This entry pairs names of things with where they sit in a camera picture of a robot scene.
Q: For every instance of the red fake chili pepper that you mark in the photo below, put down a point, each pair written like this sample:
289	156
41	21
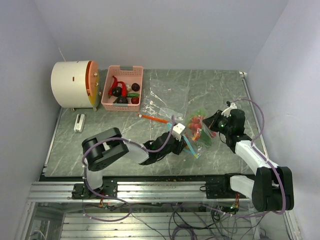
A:
114	84

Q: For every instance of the blue zip bag with strawberries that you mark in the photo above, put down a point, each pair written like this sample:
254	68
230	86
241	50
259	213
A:
198	136

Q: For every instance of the orange zip bag with vegetables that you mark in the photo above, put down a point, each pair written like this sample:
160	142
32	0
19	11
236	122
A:
164	97

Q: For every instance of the round white drawer organizer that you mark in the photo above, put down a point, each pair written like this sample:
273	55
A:
75	84

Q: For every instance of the dark red fake fruit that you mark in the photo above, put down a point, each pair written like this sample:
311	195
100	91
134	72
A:
135	87

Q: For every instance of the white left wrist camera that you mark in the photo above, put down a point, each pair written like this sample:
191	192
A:
177	131

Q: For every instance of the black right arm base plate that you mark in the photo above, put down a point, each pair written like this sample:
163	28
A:
217	190

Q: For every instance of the dark purple fake plum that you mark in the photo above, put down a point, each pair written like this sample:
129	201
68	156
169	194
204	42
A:
122	100

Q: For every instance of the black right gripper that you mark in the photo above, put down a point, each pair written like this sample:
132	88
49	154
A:
211	122

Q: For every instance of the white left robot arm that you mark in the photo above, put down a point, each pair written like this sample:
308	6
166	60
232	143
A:
105	148

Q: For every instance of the pink perforated plastic basket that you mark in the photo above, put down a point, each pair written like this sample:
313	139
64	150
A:
129	75

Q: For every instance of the small white rectangular device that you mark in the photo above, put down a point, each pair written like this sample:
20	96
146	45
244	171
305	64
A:
79	123

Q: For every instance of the white fake mushroom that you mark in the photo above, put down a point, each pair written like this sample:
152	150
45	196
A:
128	87

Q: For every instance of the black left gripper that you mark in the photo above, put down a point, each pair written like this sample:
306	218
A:
179	145

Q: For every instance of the green fake chili pepper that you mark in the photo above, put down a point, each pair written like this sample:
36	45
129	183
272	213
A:
133	95

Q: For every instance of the aluminium frame rail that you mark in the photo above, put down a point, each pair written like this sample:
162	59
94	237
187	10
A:
131	192

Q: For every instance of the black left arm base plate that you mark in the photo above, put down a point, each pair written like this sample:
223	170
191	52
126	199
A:
81	192

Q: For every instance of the dark fake eggplant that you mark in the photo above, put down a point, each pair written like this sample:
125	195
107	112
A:
116	91

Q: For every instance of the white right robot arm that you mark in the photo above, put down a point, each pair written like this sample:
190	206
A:
272	186

